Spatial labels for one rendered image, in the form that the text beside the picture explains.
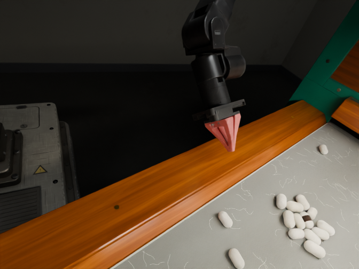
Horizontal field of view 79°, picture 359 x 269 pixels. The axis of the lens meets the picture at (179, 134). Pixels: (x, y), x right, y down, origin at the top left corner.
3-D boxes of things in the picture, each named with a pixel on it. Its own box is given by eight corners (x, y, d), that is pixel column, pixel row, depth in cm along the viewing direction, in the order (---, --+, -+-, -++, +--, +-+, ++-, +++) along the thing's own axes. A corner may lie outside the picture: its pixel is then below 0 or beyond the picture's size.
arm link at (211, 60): (184, 61, 46) (201, 48, 42) (206, 58, 50) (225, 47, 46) (193, 92, 47) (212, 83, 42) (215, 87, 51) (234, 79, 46)
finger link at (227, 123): (257, 143, 47) (245, 101, 46) (236, 154, 43) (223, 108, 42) (233, 145, 52) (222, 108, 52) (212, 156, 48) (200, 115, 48)
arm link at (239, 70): (180, 28, 46) (210, 16, 40) (216, 29, 53) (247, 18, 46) (187, 86, 49) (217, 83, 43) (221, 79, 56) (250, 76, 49)
